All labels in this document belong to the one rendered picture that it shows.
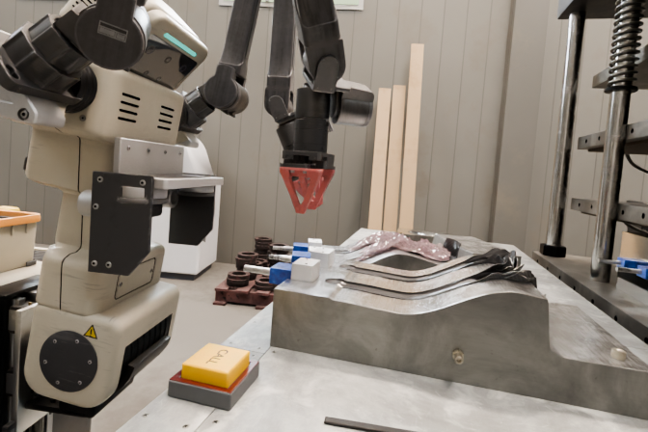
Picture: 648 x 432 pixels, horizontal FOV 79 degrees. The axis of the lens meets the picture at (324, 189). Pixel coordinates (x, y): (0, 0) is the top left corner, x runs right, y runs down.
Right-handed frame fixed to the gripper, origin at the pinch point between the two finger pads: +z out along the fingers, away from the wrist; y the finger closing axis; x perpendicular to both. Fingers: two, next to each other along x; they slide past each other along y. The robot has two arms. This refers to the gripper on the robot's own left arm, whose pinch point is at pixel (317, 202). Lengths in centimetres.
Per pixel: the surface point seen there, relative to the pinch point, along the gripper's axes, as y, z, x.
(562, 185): 80, 33, -88
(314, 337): -35.1, 17.5, 3.1
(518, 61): 294, -47, -187
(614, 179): 40, 28, -85
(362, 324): -36.2, 17.5, -4.3
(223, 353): -45.2, 11.9, 12.0
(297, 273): -28.6, 8.8, 3.6
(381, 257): -2.1, 17.0, -9.3
